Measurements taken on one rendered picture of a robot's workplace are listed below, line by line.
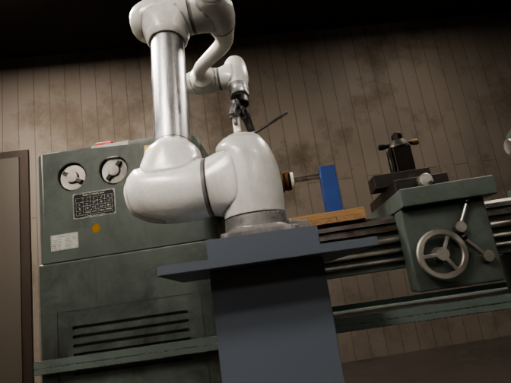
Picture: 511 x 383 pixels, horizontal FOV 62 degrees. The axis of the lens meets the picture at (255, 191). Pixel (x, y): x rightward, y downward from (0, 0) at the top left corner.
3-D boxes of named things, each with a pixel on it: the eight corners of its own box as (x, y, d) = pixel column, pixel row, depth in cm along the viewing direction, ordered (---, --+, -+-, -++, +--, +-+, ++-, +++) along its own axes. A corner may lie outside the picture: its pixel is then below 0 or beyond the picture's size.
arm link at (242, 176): (286, 206, 98) (271, 118, 103) (209, 218, 99) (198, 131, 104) (287, 216, 114) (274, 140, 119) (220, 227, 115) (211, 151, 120)
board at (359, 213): (280, 231, 146) (278, 219, 147) (281, 242, 181) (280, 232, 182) (366, 217, 145) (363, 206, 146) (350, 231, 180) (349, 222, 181)
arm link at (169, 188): (206, 204, 98) (115, 218, 99) (219, 226, 113) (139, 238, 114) (187, -25, 130) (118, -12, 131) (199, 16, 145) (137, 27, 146)
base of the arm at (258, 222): (316, 226, 97) (312, 203, 99) (220, 239, 95) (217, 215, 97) (303, 237, 115) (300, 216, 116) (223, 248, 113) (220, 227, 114)
